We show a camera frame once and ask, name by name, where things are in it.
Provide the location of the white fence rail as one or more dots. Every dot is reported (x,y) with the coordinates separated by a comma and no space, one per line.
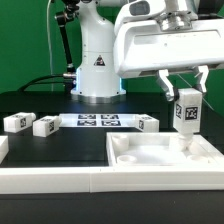
(109,179)
(4,148)

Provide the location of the white square table top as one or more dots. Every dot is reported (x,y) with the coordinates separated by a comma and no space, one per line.
(158,149)

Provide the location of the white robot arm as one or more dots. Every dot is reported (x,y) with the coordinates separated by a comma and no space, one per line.
(96,80)

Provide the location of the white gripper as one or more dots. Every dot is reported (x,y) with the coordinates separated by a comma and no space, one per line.
(167,35)

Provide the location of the white marker base plate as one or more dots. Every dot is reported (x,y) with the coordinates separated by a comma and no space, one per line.
(97,120)

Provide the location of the white front fence rail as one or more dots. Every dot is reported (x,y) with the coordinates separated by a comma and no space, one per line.
(109,179)

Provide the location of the white left fence rail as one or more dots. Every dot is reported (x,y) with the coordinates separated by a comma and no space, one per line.
(4,148)

